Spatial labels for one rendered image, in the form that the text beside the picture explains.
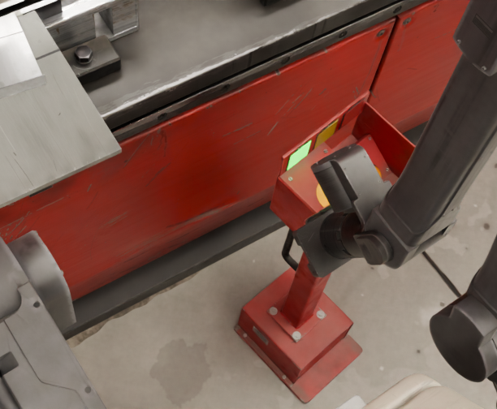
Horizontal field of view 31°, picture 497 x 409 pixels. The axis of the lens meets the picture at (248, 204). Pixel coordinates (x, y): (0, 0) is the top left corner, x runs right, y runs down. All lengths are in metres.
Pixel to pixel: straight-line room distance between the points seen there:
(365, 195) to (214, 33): 0.59
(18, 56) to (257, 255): 1.11
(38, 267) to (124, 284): 1.69
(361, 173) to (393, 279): 1.33
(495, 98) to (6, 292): 0.40
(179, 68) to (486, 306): 0.75
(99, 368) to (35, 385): 1.69
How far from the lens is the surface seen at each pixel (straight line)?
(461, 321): 0.85
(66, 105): 1.25
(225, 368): 2.13
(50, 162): 1.20
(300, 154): 1.44
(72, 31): 1.40
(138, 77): 1.42
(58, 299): 0.47
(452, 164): 0.78
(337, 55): 1.66
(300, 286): 1.87
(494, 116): 0.71
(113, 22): 1.43
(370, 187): 0.97
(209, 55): 1.45
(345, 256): 1.05
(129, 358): 2.14
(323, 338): 2.06
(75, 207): 1.58
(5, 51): 1.31
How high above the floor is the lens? 2.04
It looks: 62 degrees down
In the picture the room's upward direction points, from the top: 12 degrees clockwise
